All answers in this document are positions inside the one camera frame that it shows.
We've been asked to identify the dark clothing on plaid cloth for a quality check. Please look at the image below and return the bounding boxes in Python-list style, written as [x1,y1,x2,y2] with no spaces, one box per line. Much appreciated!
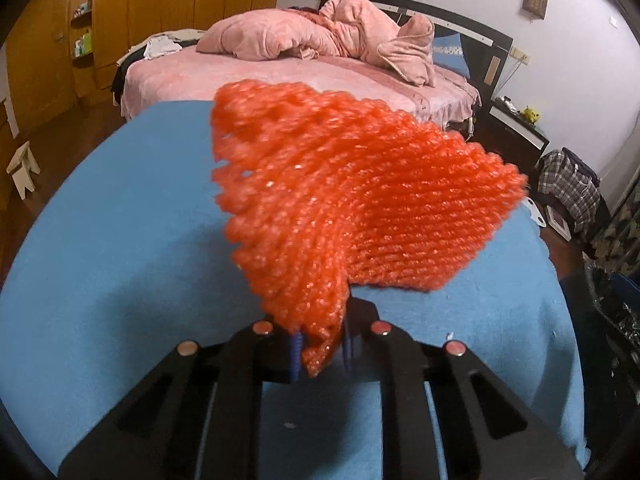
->
[560,147,601,181]

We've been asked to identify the pink bed sheet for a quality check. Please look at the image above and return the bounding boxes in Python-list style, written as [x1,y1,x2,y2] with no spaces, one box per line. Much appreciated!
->
[121,45,482,126]

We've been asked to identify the blue scalloped table cloth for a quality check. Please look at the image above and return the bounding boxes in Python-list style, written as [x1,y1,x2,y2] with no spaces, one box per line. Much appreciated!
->
[0,100,591,480]

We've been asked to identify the waste bin with black liner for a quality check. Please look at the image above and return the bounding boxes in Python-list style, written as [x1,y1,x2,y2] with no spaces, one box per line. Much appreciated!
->
[582,265,640,461]

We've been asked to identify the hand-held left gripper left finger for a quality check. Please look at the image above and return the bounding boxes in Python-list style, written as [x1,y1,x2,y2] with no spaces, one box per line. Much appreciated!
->
[57,320,303,480]

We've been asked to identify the small wooden stool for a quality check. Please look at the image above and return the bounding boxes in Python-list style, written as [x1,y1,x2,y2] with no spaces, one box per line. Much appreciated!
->
[6,141,42,200]

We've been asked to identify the dark patterned curtain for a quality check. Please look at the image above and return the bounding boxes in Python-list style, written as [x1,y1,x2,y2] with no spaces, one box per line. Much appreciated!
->
[587,125,640,281]

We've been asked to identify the plaid cloth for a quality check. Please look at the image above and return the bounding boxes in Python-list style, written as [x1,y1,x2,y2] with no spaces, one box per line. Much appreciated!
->
[536,149,612,233]

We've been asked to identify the white body scale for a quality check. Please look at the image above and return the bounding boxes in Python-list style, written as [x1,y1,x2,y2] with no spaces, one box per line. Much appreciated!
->
[524,199,547,228]

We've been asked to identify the wide orange foam net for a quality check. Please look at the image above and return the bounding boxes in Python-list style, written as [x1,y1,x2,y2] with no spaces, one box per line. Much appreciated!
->
[210,80,530,378]

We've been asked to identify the dark nightstand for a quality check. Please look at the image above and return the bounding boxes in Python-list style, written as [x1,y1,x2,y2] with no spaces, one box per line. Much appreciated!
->
[482,97,551,173]

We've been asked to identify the large blue pillow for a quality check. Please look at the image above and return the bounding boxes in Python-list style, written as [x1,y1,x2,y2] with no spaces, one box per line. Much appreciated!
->
[431,35,473,81]

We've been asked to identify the dark wooden bed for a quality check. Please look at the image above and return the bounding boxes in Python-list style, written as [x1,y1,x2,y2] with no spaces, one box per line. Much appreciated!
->
[111,0,515,131]

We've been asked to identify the pink quilt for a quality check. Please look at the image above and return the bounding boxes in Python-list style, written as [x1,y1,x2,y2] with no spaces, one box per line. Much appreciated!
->
[196,0,436,86]

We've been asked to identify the pile of clothes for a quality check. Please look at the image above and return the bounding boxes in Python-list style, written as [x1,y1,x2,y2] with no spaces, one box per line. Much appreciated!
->
[116,30,206,68]

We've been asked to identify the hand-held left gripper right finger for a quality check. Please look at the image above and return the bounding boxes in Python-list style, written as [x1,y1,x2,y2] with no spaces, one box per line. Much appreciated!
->
[341,299,584,480]

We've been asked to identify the white scale with dark panel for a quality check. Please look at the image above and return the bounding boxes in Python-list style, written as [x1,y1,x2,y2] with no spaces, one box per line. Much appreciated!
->
[545,205,573,241]

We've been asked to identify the green bottles on shelf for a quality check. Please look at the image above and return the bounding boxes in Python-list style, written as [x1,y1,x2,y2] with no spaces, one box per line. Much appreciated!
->
[72,30,95,58]

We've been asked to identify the wooden door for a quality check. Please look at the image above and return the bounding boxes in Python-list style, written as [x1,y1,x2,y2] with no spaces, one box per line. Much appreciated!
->
[5,0,76,136]

